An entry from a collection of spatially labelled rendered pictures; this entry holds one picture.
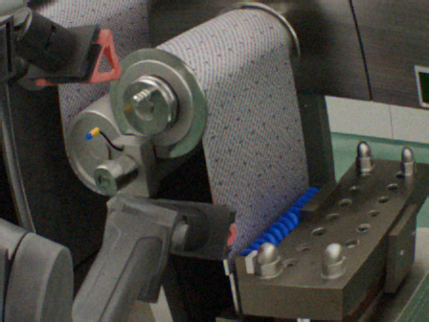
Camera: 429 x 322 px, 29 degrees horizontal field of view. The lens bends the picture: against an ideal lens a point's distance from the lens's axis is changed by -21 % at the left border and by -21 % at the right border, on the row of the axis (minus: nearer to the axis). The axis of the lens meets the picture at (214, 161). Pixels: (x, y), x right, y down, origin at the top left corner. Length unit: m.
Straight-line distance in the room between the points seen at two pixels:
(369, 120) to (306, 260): 2.98
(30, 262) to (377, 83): 1.16
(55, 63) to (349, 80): 0.59
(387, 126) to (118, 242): 3.28
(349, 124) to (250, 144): 2.98
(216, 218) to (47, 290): 0.87
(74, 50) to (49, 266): 0.72
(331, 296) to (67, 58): 0.46
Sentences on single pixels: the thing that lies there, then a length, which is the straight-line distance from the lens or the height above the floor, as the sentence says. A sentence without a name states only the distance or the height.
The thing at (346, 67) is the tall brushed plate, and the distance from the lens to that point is 1.46.
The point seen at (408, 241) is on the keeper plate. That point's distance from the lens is 1.37.
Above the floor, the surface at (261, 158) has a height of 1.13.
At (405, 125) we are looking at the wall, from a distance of 4.14.
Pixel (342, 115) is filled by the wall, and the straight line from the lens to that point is 4.28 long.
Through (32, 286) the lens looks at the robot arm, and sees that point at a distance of 0.33.
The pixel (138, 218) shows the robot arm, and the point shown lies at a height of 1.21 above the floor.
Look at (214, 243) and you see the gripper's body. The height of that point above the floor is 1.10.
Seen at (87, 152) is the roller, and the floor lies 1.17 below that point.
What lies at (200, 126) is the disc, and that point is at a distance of 1.21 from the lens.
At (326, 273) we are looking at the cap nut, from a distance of 1.21.
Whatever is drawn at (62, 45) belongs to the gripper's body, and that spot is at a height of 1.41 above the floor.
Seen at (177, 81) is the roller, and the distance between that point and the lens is 1.20.
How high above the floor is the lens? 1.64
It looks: 22 degrees down
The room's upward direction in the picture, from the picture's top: 9 degrees counter-clockwise
